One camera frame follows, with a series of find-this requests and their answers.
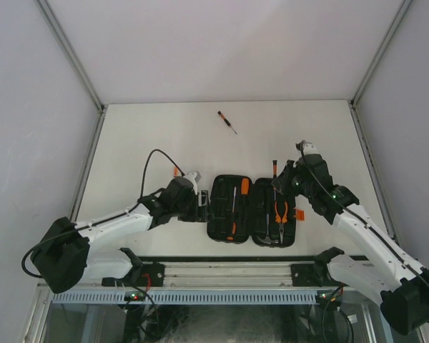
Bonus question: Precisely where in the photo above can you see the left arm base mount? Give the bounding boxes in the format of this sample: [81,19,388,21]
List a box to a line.
[102,247,165,289]

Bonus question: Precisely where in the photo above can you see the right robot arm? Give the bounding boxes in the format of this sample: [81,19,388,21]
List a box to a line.
[272,153,429,335]

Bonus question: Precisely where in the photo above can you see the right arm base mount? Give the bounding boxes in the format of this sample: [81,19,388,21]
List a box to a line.
[290,247,345,287]

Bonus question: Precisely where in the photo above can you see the aluminium frame rail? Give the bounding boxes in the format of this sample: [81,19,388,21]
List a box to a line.
[37,260,373,289]

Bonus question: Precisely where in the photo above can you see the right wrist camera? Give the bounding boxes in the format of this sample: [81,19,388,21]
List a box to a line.
[295,140,319,156]

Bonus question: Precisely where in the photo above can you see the small orange precision screwdriver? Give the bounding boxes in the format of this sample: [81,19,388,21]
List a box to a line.
[217,111,237,134]

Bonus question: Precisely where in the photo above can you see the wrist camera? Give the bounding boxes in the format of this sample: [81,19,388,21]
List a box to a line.
[295,140,319,156]
[184,171,201,192]

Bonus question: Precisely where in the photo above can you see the left camera cable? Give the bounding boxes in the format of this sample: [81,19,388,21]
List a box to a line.
[21,149,189,278]

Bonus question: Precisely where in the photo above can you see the black plastic tool case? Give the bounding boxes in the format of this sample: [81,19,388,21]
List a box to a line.
[207,174,297,248]

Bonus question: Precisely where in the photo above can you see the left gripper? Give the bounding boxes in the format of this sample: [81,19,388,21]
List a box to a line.
[172,190,214,223]

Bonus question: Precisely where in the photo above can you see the small claw hammer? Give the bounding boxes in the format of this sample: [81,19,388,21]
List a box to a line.
[252,214,282,247]

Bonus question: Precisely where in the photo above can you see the right camera cable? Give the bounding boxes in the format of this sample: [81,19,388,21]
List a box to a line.
[295,142,429,326]

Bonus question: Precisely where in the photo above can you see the blue slotted cable duct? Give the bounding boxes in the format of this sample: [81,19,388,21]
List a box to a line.
[52,289,318,305]

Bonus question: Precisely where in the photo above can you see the orange handled needle-nose pliers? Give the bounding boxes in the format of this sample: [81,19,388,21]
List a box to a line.
[274,200,289,244]

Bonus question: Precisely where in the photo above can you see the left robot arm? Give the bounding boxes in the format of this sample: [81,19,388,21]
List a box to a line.
[30,171,208,294]

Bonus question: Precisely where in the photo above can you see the camera cable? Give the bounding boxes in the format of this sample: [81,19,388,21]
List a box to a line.
[295,142,429,326]
[21,149,189,278]

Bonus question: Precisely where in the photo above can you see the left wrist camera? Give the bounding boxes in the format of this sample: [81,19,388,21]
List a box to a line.
[184,171,201,192]

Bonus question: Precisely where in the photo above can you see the black handled screwdriver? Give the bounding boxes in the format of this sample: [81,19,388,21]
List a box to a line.
[227,187,237,242]

